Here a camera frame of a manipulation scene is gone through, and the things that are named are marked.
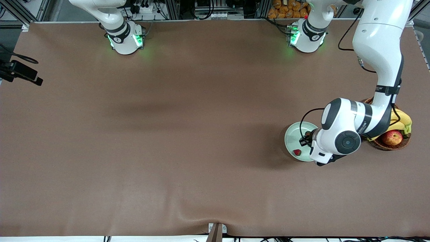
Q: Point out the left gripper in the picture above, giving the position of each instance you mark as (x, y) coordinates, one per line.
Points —
(308, 138)

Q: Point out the red strawberry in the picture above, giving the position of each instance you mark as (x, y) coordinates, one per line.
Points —
(297, 152)

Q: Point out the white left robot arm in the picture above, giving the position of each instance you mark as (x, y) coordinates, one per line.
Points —
(379, 40)

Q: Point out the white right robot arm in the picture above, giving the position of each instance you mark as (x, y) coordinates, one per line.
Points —
(124, 40)

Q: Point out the pale green plate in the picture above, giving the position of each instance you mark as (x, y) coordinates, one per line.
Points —
(292, 141)

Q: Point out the red apple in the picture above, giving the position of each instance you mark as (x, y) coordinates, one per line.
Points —
(392, 137)

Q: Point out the yellow banana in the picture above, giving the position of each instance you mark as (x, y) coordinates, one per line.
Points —
(403, 117)
(399, 126)

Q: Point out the brown wicker basket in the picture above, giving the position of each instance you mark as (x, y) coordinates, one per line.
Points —
(403, 145)

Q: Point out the brown table cover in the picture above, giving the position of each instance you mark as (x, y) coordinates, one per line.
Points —
(201, 101)

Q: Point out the bag of orange fruit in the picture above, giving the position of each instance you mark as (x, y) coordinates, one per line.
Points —
(285, 10)

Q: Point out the white power strip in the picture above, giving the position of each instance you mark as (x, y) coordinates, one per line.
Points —
(146, 9)

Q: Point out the white connector block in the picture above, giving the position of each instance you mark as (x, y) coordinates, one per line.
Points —
(221, 15)

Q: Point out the aluminium frame post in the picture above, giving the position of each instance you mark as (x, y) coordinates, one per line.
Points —
(420, 8)
(14, 8)

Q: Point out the metal table bracket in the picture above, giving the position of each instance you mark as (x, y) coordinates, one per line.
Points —
(216, 233)

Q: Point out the aluminium frame profile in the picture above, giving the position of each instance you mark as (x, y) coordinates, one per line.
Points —
(263, 8)
(173, 10)

